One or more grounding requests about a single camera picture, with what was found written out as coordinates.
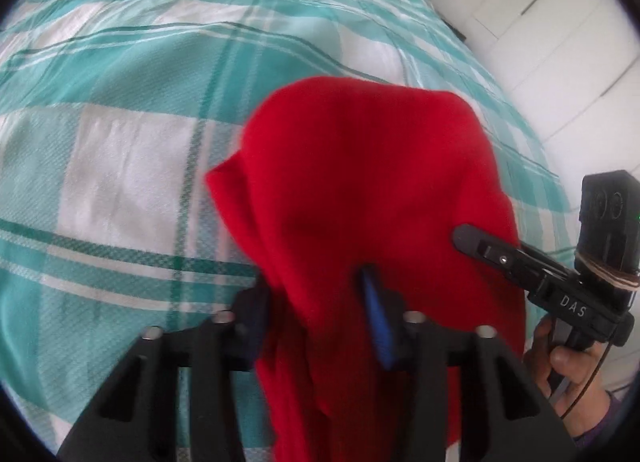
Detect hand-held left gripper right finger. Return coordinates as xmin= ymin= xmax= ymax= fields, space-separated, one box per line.
xmin=357 ymin=266 xmax=578 ymax=462

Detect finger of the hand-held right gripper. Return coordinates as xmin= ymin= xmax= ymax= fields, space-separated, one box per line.
xmin=451 ymin=223 xmax=577 ymax=294

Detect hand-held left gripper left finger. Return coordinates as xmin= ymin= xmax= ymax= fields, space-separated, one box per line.
xmin=55 ymin=287 xmax=273 ymax=462

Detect red sweater with white rabbit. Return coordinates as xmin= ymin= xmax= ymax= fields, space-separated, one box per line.
xmin=205 ymin=76 xmax=526 ymax=462

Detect person's right forearm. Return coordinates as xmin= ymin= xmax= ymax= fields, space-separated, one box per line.
xmin=570 ymin=389 xmax=627 ymax=454

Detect person's right hand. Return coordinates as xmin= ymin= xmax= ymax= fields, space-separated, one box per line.
xmin=522 ymin=316 xmax=611 ymax=424

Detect white wardrobe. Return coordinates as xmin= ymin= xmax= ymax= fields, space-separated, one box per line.
xmin=462 ymin=0 xmax=640 ymax=143

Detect teal plaid bed blanket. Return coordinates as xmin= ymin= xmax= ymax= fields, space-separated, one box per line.
xmin=0 ymin=0 xmax=571 ymax=453

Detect thin black cable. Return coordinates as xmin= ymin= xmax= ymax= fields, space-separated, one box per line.
xmin=560 ymin=337 xmax=619 ymax=419

